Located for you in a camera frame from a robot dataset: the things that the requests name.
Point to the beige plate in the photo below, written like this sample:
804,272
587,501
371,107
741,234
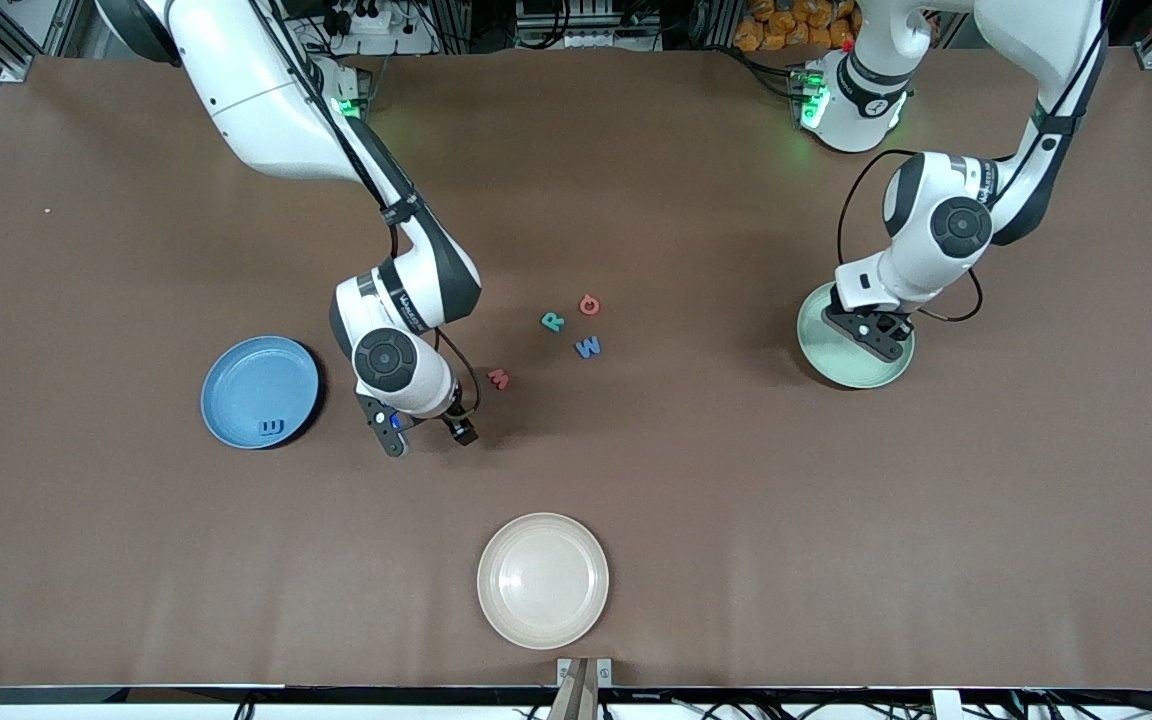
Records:
543,580

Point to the red uppercase letter Q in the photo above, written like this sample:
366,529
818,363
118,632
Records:
583,305

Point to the green plate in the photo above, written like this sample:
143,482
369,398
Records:
856,373

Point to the blue lowercase letter m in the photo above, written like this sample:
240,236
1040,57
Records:
272,428

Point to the blue uppercase letter W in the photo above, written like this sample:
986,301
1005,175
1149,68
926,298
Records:
588,348

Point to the grey equipment rack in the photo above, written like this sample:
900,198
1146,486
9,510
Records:
586,35

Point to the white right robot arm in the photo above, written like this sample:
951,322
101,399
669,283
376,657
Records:
266,110

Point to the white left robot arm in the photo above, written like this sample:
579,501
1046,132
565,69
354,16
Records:
911,200

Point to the white power strip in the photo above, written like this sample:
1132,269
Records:
386,45

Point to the red lowercase letter m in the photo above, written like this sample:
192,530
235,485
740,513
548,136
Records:
498,379

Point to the orange snack bag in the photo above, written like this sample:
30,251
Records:
786,30

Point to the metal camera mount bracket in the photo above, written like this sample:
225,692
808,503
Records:
584,680

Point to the teal uppercase letter R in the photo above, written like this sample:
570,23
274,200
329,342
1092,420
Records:
551,321

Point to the blue plate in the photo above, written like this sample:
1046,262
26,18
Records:
236,385

